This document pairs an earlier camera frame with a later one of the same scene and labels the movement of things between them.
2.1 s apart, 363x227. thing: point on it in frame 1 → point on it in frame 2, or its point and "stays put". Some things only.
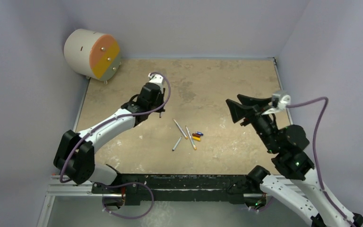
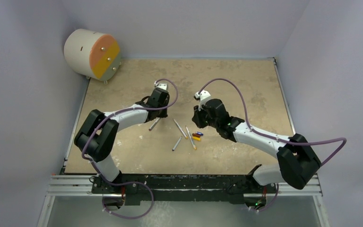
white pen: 180,129 stays put
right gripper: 251,112 → 198,117
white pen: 176,144 stays put
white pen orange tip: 191,138 stays put
